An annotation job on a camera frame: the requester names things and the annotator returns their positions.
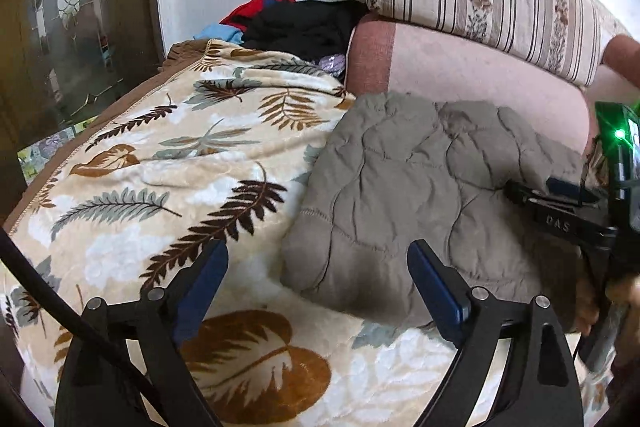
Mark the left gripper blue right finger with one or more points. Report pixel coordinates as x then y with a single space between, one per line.
472 323

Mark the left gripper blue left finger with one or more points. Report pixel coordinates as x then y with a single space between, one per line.
167 318

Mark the olive quilted hooded jacket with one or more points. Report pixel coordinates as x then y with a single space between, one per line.
398 168

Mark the pile of dark clothes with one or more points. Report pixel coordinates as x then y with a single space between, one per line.
315 31

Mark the person right hand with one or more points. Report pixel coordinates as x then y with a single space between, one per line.
624 292

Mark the leaf pattern beige blanket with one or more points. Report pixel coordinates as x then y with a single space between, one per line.
222 150

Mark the pink bolster cushion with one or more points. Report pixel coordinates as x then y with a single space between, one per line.
384 55

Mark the dark wooden glass door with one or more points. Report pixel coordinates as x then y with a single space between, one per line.
64 61

